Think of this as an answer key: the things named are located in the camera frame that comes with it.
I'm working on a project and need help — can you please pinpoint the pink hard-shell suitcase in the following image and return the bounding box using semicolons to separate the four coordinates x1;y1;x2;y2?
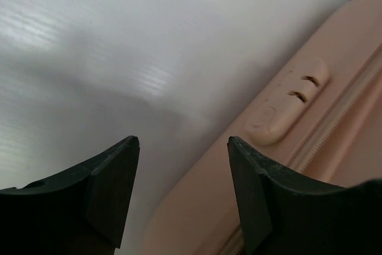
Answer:
140;0;381;254

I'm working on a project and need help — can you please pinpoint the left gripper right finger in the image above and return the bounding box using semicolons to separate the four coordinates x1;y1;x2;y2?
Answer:
227;136;359;255

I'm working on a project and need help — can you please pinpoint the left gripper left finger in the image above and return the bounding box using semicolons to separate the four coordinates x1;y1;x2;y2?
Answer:
1;136;140;254

